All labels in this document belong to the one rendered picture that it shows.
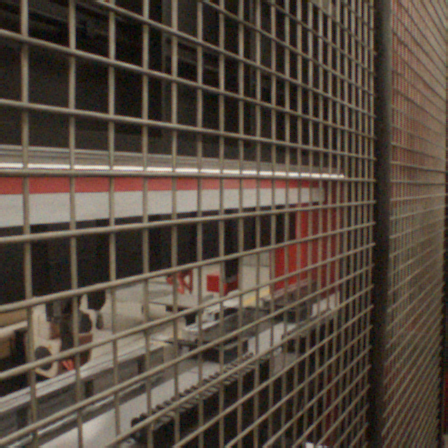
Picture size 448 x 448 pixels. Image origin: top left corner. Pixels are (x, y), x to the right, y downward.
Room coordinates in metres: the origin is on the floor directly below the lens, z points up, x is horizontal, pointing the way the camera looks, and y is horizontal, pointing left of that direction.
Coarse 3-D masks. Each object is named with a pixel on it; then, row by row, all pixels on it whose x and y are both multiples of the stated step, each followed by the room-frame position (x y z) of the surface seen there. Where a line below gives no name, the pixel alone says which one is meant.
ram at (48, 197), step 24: (48, 168) 1.14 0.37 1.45; (0, 192) 1.03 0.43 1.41; (48, 192) 1.14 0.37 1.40; (96, 192) 1.27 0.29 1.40; (120, 192) 1.34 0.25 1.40; (168, 192) 1.52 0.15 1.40; (192, 192) 1.62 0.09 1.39; (216, 192) 1.74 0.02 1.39; (264, 192) 2.04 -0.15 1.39; (0, 216) 1.03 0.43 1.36; (48, 216) 1.14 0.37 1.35; (96, 216) 1.27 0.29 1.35; (120, 216) 1.34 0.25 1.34
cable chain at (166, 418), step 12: (264, 360) 1.17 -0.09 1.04; (216, 372) 1.08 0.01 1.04; (252, 372) 1.10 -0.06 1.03; (264, 372) 1.15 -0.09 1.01; (204, 384) 1.01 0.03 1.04; (216, 384) 1.01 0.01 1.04; (228, 384) 1.02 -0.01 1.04; (180, 396) 0.96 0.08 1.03; (204, 396) 0.96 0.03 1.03; (216, 396) 0.98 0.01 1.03; (228, 396) 1.02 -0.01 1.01; (156, 408) 0.90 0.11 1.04; (180, 408) 0.92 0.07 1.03; (192, 408) 0.91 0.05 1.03; (204, 408) 0.94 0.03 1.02; (216, 408) 0.98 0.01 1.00; (132, 420) 0.85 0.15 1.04; (156, 420) 0.86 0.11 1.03; (168, 420) 0.85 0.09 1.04; (180, 420) 0.88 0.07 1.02; (192, 420) 0.91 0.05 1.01; (144, 432) 0.84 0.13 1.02; (156, 432) 0.82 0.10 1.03; (168, 432) 0.84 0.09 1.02; (144, 444) 0.84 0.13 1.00; (156, 444) 0.82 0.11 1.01
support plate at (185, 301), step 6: (180, 294) 2.06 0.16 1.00; (186, 294) 2.07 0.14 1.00; (156, 300) 1.96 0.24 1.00; (162, 300) 1.96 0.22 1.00; (168, 300) 1.96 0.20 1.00; (180, 300) 1.96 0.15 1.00; (186, 300) 1.96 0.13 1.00; (192, 300) 1.96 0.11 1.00; (234, 300) 1.97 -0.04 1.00; (180, 306) 1.88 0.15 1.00; (186, 306) 1.87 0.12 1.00; (192, 306) 1.87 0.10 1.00; (216, 306) 1.87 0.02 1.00
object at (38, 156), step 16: (0, 160) 0.79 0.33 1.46; (16, 160) 0.82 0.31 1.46; (32, 160) 0.85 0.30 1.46; (48, 160) 0.88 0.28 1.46; (64, 160) 0.91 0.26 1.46; (80, 160) 0.94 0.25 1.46; (96, 160) 0.98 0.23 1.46; (128, 160) 1.06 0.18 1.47; (160, 160) 1.14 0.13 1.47; (192, 160) 1.25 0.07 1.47; (208, 160) 1.31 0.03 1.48; (224, 160) 1.37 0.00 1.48
